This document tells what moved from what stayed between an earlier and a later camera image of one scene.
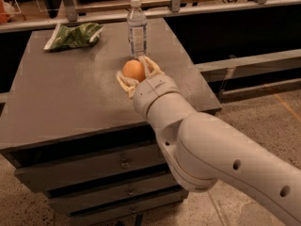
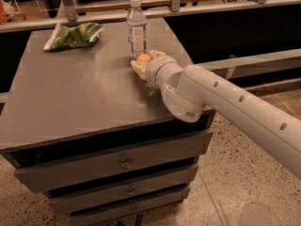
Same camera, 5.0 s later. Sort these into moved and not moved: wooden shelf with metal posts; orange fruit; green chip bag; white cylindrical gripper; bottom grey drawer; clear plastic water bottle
Moved: orange fruit; white cylindrical gripper
Not moved: wooden shelf with metal posts; clear plastic water bottle; bottom grey drawer; green chip bag
